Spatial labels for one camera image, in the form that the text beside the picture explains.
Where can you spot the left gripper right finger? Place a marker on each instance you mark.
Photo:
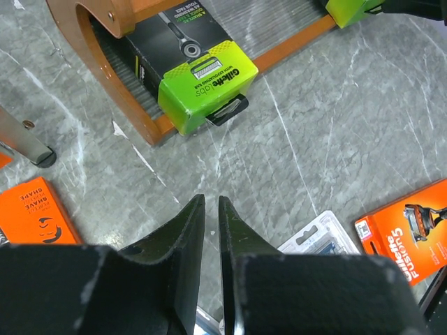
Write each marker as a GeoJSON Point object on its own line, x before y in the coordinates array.
{"type": "Point", "coordinates": [266, 291]}

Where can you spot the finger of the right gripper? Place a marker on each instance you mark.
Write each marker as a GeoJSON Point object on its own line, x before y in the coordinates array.
{"type": "Point", "coordinates": [429, 9]}

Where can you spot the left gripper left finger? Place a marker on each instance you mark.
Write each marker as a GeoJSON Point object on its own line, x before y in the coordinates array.
{"type": "Point", "coordinates": [149, 287]}

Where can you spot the blue razor blister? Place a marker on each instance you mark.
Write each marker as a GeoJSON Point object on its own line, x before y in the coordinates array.
{"type": "Point", "coordinates": [205, 324]}
{"type": "Point", "coordinates": [324, 235]}

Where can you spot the green black razor box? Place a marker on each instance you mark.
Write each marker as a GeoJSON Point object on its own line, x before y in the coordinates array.
{"type": "Point", "coordinates": [347, 12]}
{"type": "Point", "coordinates": [194, 69]}

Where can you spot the orange Fusion5 razor box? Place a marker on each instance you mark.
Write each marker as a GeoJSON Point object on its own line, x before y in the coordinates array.
{"type": "Point", "coordinates": [411, 231]}

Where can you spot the wooden two-tier shelf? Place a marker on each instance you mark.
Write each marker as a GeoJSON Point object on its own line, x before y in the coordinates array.
{"type": "Point", "coordinates": [118, 18]}

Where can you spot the orange razor box back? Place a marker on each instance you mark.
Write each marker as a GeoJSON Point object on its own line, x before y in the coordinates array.
{"type": "Point", "coordinates": [32, 213]}

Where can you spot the orange razor box left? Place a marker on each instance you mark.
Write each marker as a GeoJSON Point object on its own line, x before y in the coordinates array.
{"type": "Point", "coordinates": [5, 159]}

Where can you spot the steel dish rack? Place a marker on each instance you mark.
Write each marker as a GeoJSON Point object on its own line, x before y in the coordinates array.
{"type": "Point", "coordinates": [16, 139]}

